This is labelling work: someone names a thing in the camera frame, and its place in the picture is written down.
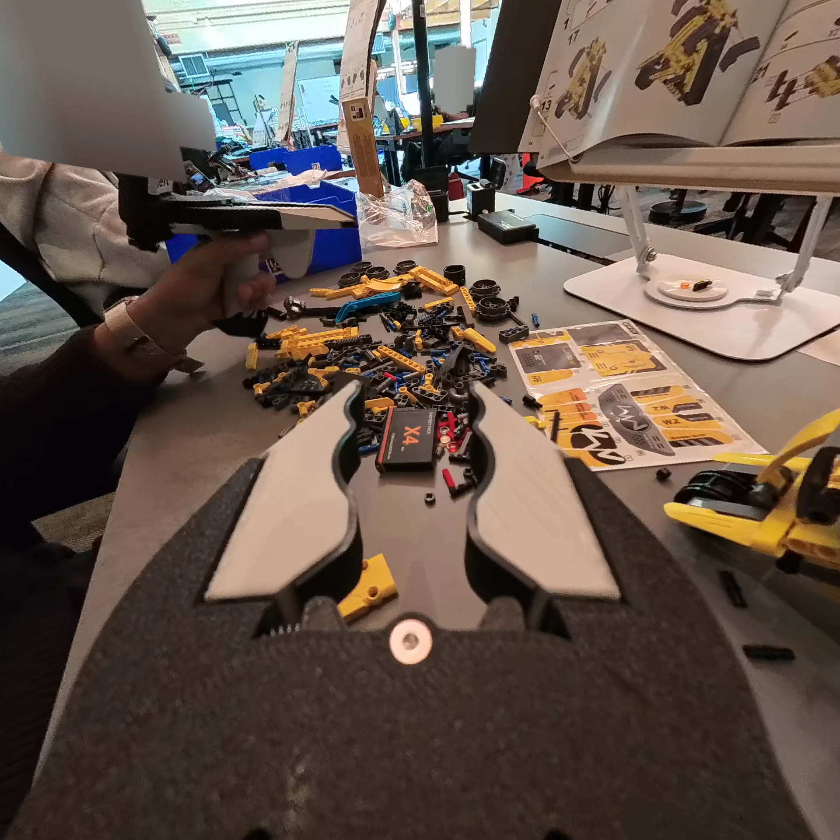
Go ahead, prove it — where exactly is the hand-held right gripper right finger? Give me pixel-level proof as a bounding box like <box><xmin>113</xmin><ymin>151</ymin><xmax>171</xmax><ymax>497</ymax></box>
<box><xmin>466</xmin><ymin>381</ymin><xmax>622</xmax><ymax>601</ymax></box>

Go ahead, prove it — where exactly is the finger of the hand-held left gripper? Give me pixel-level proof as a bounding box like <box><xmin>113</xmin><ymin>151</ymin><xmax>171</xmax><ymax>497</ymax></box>
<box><xmin>167</xmin><ymin>199</ymin><xmax>359</xmax><ymax>235</ymax></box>

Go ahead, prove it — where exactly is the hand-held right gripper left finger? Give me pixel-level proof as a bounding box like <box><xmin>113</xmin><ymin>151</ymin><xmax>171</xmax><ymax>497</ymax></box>
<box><xmin>205</xmin><ymin>379</ymin><xmax>365</xmax><ymax>603</ymax></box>

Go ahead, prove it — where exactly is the yellow studded plate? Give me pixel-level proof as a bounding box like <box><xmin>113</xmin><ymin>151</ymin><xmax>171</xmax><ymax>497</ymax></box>
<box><xmin>337</xmin><ymin>553</ymin><xmax>400</xmax><ymax>623</ymax></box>

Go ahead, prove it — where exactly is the pile of toy building bricks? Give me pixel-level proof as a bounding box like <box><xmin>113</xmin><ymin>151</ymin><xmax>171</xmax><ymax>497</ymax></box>
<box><xmin>244</xmin><ymin>259</ymin><xmax>547</xmax><ymax>501</ymax></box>

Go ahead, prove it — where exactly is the person's left forearm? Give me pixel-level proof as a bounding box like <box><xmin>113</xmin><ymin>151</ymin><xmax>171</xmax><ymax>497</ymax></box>
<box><xmin>0</xmin><ymin>325</ymin><xmax>194</xmax><ymax>552</ymax></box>

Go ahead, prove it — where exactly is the person's left hand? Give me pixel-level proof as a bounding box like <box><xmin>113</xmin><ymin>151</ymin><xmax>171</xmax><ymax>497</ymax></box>
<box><xmin>140</xmin><ymin>231</ymin><xmax>278</xmax><ymax>360</ymax></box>

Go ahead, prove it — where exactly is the blue plastic bin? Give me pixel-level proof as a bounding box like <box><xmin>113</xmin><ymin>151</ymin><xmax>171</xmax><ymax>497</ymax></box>
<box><xmin>164</xmin><ymin>180</ymin><xmax>364</xmax><ymax>284</ymax></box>
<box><xmin>248</xmin><ymin>145</ymin><xmax>343</xmax><ymax>176</ymax></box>

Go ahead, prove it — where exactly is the clear plastic bag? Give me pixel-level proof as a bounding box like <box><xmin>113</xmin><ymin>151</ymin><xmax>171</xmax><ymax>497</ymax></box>
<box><xmin>356</xmin><ymin>179</ymin><xmax>440</xmax><ymax>249</ymax></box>

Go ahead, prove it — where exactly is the tall cardboard box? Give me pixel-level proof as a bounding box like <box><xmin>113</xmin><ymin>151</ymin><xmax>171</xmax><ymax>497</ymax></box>
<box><xmin>336</xmin><ymin>0</ymin><xmax>389</xmax><ymax>199</ymax></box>

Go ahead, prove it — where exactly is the black office chair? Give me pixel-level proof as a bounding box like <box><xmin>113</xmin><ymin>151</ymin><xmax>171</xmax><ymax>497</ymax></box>
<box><xmin>0</xmin><ymin>222</ymin><xmax>102</xmax><ymax>329</ymax></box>

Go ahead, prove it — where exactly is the black battery pack box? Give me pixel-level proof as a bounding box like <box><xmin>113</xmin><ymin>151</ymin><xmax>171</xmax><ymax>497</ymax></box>
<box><xmin>374</xmin><ymin>406</ymin><xmax>440</xmax><ymax>474</ymax></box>

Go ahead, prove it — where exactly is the yellow sticker sheet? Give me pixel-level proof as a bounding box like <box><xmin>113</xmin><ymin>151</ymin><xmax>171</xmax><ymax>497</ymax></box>
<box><xmin>508</xmin><ymin>319</ymin><xmax>769</xmax><ymax>473</ymax></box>

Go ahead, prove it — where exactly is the flat black device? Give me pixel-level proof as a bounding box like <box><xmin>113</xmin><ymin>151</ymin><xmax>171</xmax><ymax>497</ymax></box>
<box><xmin>476</xmin><ymin>210</ymin><xmax>539</xmax><ymax>245</ymax></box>

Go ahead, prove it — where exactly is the yellow toy vehicle model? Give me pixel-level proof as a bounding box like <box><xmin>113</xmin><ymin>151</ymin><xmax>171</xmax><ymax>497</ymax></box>
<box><xmin>663</xmin><ymin>410</ymin><xmax>840</xmax><ymax>581</ymax></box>

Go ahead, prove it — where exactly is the dark panel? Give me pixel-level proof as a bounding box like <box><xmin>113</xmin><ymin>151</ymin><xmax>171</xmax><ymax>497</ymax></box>
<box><xmin>466</xmin><ymin>0</ymin><xmax>567</xmax><ymax>156</ymax></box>

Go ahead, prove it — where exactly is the white book stand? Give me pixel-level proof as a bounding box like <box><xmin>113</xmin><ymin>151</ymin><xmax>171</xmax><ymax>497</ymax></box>
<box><xmin>537</xmin><ymin>141</ymin><xmax>840</xmax><ymax>363</ymax></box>

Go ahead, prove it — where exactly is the open instruction booklet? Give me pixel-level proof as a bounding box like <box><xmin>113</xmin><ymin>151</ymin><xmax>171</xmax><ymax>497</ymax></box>
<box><xmin>518</xmin><ymin>0</ymin><xmax>840</xmax><ymax>169</ymax></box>

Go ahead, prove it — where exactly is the wristwatch with pale strap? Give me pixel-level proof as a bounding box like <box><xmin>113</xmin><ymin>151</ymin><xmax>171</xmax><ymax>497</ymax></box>
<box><xmin>101</xmin><ymin>297</ymin><xmax>206</xmax><ymax>380</ymax></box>

